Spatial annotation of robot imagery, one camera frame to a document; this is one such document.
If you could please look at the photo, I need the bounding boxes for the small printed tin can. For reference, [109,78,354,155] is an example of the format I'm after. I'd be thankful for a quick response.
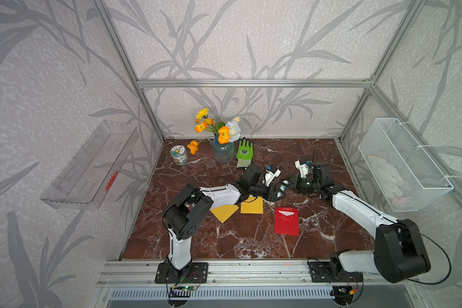
[170,145,188,166]

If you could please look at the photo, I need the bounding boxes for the aluminium front rail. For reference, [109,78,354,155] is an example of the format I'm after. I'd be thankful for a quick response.
[95,258,420,289]

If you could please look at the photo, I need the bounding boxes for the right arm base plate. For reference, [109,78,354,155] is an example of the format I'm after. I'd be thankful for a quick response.
[307,259,364,284]

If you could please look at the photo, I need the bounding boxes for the white cloth in basket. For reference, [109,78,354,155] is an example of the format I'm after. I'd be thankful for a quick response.
[368,155,404,199]

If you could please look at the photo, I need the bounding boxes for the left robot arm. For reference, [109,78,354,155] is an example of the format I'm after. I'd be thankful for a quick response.
[162,163,286,272]

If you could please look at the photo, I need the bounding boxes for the green work glove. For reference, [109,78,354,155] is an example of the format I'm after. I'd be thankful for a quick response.
[237,138,254,169]

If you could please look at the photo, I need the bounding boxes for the white wire mesh basket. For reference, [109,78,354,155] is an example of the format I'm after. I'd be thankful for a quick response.
[358,118,454,212]

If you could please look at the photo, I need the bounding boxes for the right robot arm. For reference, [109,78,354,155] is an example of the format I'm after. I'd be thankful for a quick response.
[282,160,431,283]

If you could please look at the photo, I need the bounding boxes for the blue glass vase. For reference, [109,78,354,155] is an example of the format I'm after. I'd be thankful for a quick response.
[213,134,235,163]

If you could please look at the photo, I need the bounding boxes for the upright yellow envelope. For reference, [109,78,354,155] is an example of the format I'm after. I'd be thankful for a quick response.
[240,196,263,214]

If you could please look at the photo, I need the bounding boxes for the tilted yellow envelope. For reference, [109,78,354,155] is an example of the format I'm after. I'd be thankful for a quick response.
[210,205,239,223]

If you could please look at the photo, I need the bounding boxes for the clear plastic wall tray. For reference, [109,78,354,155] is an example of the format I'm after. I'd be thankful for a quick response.
[40,121,139,210]

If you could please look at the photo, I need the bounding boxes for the red envelope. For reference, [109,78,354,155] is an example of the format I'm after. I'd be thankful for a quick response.
[274,207,299,236]

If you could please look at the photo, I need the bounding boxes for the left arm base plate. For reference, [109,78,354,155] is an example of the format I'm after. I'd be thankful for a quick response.
[155,262,209,284]

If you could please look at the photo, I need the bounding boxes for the orange yellow artificial flowers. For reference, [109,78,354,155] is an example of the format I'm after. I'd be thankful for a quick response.
[194,108,241,144]

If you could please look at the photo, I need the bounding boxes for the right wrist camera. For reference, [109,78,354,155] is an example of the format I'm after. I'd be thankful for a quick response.
[295,160,312,178]

